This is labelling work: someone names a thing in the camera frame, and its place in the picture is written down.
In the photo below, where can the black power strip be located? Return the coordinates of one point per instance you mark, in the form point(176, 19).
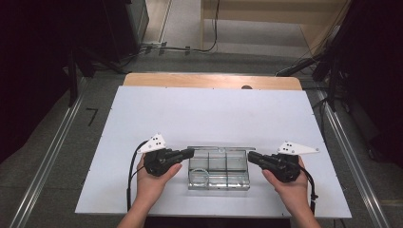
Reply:
point(296, 66)

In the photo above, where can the person's right hand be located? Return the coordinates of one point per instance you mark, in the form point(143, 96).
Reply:
point(294, 193)

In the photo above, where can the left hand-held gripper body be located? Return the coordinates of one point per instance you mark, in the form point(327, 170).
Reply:
point(158, 161)

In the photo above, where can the black cabinet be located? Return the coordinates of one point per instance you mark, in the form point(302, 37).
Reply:
point(130, 25)

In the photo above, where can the person's left hand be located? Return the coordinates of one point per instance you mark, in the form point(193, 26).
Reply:
point(152, 188)

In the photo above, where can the wooden table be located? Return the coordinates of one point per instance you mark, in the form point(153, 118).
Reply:
point(209, 81)

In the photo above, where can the metal floor rail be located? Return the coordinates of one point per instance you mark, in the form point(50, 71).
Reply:
point(355, 161)
point(47, 155)

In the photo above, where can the black curtain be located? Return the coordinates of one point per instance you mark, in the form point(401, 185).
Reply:
point(31, 79)
point(377, 79)

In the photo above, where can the clear plastic compartment box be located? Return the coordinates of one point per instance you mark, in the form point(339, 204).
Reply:
point(228, 171)

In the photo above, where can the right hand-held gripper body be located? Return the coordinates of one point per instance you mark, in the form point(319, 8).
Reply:
point(283, 167)

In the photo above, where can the black metal stand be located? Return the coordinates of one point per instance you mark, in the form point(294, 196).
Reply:
point(73, 79)

